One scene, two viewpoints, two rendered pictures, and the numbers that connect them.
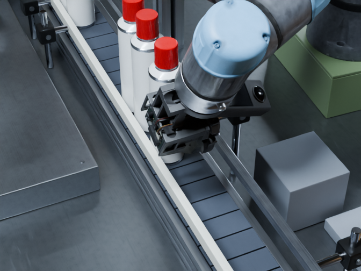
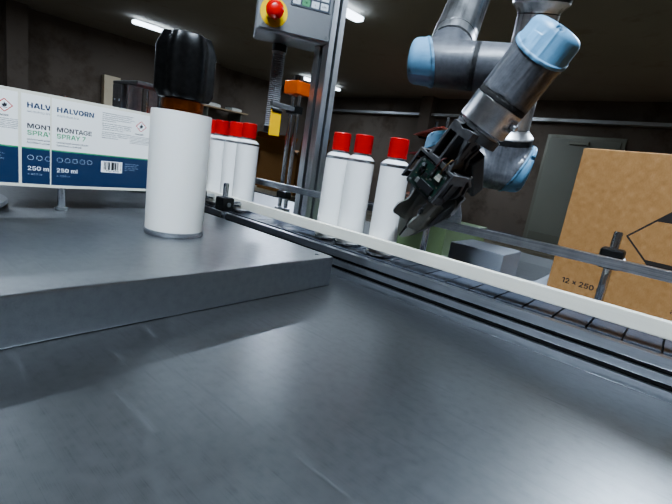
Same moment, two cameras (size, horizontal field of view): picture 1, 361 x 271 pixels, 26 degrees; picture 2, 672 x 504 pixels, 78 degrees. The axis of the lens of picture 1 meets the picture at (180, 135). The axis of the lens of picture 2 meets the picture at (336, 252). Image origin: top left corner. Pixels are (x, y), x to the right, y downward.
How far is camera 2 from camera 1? 0.82 m
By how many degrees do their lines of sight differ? 37
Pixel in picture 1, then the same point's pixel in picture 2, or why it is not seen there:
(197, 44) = (532, 39)
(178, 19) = (314, 211)
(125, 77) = (330, 202)
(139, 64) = (358, 175)
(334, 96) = (445, 244)
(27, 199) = (280, 278)
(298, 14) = not seen: hidden behind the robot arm
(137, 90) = (351, 202)
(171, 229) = (425, 291)
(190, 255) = (467, 296)
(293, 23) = not seen: hidden behind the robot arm
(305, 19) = not seen: hidden behind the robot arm
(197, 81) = (516, 86)
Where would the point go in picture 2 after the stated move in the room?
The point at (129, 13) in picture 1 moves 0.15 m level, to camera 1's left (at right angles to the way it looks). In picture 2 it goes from (343, 142) to (265, 128)
